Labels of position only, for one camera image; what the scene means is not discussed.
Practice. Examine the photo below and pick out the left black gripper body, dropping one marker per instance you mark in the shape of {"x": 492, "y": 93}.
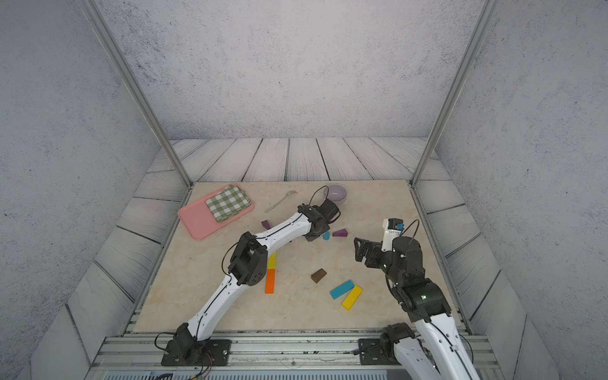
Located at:
{"x": 315, "y": 236}

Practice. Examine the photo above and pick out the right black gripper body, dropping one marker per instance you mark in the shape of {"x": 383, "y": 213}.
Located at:
{"x": 379, "y": 260}

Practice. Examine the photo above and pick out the yellow long block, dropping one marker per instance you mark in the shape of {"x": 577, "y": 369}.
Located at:
{"x": 272, "y": 261}
{"x": 352, "y": 297}

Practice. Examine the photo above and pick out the orange long block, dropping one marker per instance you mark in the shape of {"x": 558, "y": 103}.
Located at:
{"x": 270, "y": 281}

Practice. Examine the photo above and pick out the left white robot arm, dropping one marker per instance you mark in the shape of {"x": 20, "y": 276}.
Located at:
{"x": 248, "y": 266}

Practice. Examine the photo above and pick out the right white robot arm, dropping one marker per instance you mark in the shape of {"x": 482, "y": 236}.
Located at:
{"x": 434, "y": 348}

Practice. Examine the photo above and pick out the lilac bowl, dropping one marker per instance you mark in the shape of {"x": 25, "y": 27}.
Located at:
{"x": 335, "y": 193}

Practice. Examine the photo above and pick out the dark brown block centre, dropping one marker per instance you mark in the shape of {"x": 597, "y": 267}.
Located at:
{"x": 318, "y": 275}

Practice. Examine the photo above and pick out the teal flat block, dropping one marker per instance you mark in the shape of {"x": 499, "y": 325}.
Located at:
{"x": 342, "y": 289}

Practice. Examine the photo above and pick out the green checkered cloth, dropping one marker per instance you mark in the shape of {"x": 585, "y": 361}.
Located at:
{"x": 228, "y": 203}

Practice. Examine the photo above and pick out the pink plastic tray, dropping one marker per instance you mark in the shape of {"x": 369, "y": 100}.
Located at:
{"x": 200, "y": 222}

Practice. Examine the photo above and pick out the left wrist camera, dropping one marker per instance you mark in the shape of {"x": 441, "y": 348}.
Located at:
{"x": 329, "y": 211}

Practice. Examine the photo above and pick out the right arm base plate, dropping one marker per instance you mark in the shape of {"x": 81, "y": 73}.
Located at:
{"x": 378, "y": 351}

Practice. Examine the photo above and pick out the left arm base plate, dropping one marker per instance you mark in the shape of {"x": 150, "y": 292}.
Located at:
{"x": 208, "y": 353}

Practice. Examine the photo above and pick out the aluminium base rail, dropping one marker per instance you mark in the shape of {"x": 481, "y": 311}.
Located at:
{"x": 252, "y": 355}

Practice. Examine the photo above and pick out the right aluminium frame post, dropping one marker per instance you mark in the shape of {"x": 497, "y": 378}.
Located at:
{"x": 480, "y": 30}

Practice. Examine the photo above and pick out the aluminium frame post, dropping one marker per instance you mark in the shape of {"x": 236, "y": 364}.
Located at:
{"x": 110, "y": 46}
{"x": 480, "y": 30}

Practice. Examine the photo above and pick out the left aluminium frame post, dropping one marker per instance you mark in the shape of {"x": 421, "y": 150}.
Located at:
{"x": 110, "y": 46}

